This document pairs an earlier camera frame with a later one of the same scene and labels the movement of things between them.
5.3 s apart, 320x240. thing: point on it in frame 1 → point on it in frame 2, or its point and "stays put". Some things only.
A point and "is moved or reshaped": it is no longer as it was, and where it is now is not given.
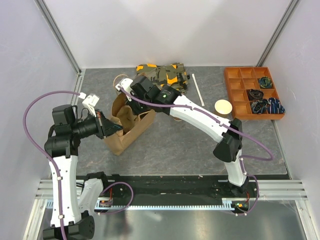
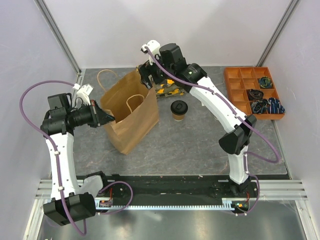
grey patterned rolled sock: (260, 106) stays put
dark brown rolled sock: (253, 94) stays put
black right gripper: (131, 104) → (149, 68)
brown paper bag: (132, 120) is moved or reshaped
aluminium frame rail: (281, 190) stays put
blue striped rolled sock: (274, 106) stays put
